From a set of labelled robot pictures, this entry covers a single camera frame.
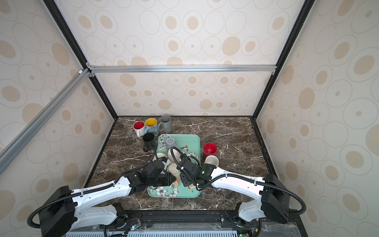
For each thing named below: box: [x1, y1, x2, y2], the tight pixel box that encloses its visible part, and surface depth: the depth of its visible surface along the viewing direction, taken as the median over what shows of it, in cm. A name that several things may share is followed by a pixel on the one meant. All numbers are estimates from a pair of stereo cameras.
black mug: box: [142, 132, 158, 153], surface depth 99 cm
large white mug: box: [203, 155, 220, 167], surface depth 91 cm
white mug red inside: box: [132, 120, 146, 138], surface depth 105 cm
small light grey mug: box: [165, 137, 178, 152], surface depth 94 cm
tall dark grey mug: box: [157, 115, 173, 133], surface depth 108 cm
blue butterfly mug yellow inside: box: [144, 117, 160, 137], surface depth 104 cm
